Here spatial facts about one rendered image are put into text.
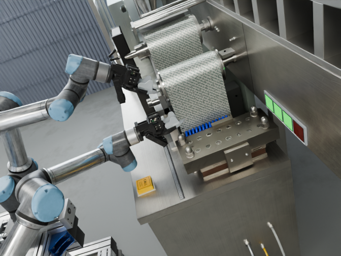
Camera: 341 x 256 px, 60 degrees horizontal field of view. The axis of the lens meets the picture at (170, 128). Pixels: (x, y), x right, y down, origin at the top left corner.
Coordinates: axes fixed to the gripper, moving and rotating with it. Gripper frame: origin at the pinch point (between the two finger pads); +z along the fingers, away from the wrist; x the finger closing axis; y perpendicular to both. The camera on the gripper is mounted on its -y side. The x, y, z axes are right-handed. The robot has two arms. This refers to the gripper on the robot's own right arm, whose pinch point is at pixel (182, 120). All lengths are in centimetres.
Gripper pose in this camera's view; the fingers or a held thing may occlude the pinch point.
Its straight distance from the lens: 127.8
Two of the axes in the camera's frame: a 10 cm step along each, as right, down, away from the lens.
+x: -2.1, -5.3, 8.2
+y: -3.1, -7.6, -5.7
